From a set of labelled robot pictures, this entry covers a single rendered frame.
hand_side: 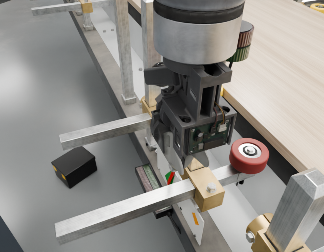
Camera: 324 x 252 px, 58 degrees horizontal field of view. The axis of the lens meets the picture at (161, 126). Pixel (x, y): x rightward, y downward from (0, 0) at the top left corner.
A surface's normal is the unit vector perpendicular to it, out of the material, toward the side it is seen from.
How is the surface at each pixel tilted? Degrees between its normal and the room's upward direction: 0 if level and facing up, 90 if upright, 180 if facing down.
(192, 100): 90
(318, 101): 0
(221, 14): 89
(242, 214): 0
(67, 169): 0
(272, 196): 90
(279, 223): 90
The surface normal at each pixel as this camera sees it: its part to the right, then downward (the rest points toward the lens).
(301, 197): -0.92, 0.25
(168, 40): -0.64, 0.49
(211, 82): 0.37, 0.61
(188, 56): -0.15, 0.65
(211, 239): 0.00, -0.76
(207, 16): 0.15, 0.66
